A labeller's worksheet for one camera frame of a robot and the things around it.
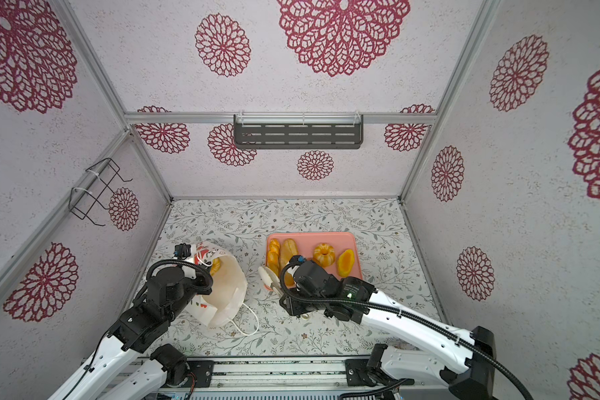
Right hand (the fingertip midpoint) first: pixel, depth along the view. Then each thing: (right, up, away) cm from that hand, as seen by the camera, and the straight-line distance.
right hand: (281, 299), depth 68 cm
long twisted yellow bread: (-5, +8, +29) cm, 31 cm away
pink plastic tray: (+8, +12, +32) cm, 36 cm away
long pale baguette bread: (+1, +10, +29) cm, 31 cm away
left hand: (-22, +7, +7) cm, 24 cm away
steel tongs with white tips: (-5, +5, +7) cm, 10 cm away
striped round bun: (+15, +9, +28) cm, 33 cm away
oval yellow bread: (+23, +6, +27) cm, 36 cm away
